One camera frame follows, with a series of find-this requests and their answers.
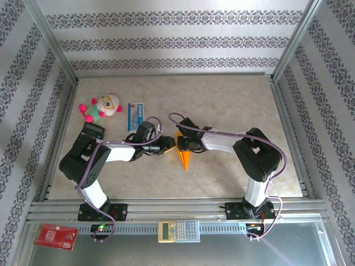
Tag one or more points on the white pink plush toy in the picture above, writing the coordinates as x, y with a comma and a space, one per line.
108, 104

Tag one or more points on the blue white plastic packet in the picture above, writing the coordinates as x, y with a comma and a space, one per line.
136, 116

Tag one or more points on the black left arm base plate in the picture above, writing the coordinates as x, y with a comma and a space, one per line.
119, 212

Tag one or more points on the aluminium mounting rail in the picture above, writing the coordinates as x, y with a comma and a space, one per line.
172, 207

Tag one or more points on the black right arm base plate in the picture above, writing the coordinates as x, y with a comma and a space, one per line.
233, 211

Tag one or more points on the grey metal shelf sheet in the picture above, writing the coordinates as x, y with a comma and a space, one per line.
222, 252

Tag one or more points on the aluminium table side rail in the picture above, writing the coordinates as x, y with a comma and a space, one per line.
294, 138
59, 138

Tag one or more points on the red card packet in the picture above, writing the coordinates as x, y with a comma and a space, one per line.
55, 237

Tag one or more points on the aluminium frame post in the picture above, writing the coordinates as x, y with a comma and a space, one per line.
50, 38
296, 38

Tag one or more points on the black desk calculator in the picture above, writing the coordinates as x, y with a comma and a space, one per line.
93, 130

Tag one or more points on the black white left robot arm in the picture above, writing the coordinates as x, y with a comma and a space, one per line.
83, 166

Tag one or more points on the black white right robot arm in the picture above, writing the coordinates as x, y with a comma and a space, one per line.
258, 155

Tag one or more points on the beige scientific calculator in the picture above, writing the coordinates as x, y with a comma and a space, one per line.
178, 231

